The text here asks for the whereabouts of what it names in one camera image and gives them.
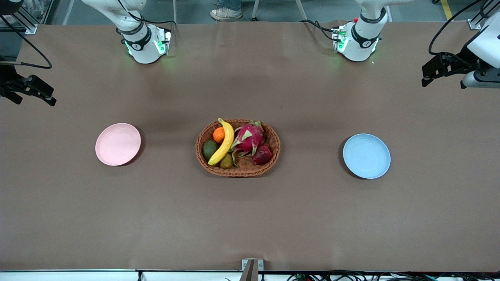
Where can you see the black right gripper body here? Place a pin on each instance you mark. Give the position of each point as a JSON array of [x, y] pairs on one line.
[[7, 81]]

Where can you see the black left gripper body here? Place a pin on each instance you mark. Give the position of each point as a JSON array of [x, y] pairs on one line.
[[463, 61]]

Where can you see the yellow banana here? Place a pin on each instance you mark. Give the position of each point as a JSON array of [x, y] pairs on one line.
[[224, 146]]

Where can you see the dark red apple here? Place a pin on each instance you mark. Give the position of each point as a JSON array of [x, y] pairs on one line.
[[262, 155]]

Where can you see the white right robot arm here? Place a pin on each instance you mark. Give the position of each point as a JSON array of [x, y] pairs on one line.
[[140, 45]]

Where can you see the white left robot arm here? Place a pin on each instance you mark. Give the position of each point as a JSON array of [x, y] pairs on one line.
[[361, 43]]

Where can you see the pink plate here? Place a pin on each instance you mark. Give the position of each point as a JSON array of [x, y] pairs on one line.
[[118, 144]]

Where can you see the blue plate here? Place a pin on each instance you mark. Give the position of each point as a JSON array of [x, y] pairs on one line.
[[366, 156]]

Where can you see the grey metal stand leg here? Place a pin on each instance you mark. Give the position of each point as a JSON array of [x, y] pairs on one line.
[[300, 9], [255, 9]]

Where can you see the green avocado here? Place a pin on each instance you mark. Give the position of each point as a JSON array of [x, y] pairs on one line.
[[209, 150]]

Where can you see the orange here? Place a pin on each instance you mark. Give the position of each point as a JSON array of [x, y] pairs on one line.
[[218, 135]]

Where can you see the brown kiwi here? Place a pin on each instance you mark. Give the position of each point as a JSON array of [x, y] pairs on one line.
[[226, 162]]

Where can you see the pink dragon fruit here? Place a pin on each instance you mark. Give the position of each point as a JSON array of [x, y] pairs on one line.
[[248, 138]]

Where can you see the white sneaker shoe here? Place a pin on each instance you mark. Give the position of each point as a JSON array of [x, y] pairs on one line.
[[225, 14]]

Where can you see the blue jeans leg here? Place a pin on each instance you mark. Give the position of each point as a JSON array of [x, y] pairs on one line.
[[230, 4]]

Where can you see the brown wicker basket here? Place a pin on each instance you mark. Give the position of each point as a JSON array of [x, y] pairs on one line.
[[244, 168]]

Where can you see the brown table cover sheet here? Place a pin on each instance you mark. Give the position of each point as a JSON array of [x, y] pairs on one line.
[[250, 218]]

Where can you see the aluminium frame profile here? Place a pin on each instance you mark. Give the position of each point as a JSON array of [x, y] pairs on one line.
[[28, 24], [477, 21]]

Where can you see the metal table edge bracket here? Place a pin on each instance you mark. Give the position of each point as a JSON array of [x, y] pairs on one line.
[[252, 269]]

